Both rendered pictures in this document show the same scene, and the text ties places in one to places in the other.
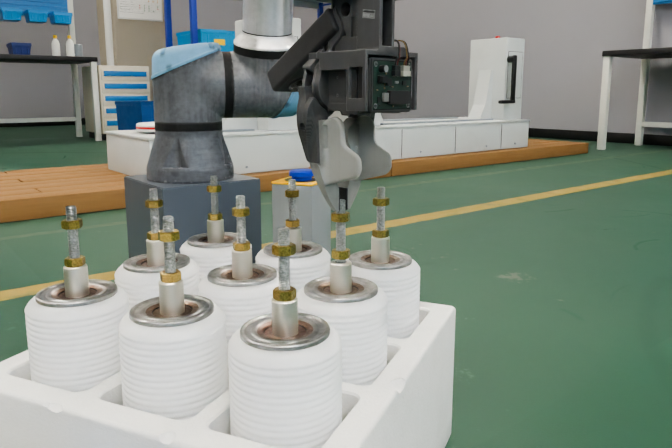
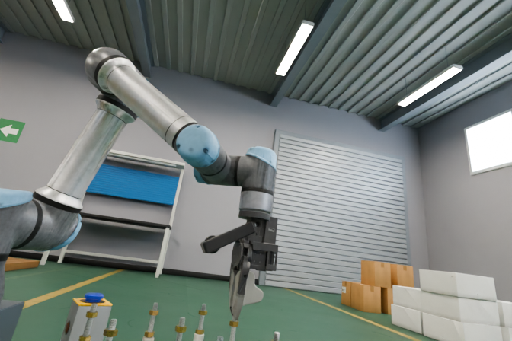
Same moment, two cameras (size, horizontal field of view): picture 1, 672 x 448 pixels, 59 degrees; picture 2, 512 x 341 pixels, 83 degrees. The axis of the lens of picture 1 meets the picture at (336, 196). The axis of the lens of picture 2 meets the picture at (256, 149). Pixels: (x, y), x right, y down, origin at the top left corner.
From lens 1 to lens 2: 65 cm
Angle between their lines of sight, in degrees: 69
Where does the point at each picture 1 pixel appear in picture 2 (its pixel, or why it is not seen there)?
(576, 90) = not seen: hidden behind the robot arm
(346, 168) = (255, 297)
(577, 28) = not seen: hidden behind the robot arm
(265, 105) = (49, 242)
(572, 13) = (38, 183)
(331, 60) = (260, 246)
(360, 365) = not seen: outside the picture
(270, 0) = (88, 177)
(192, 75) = (16, 215)
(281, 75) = (216, 246)
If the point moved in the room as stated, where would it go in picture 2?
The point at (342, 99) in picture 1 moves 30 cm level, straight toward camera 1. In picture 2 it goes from (257, 263) to (423, 287)
